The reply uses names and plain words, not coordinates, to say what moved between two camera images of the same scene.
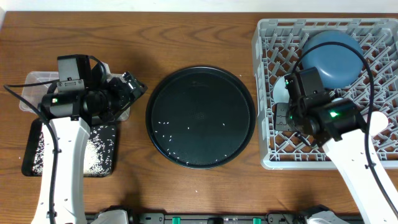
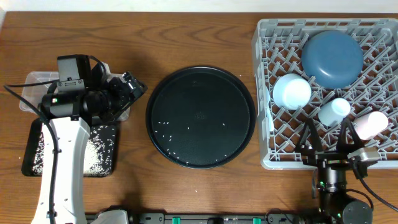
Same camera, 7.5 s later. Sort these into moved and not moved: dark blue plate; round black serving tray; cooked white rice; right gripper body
Moved: right gripper body
Not moved: dark blue plate; round black serving tray; cooked white rice
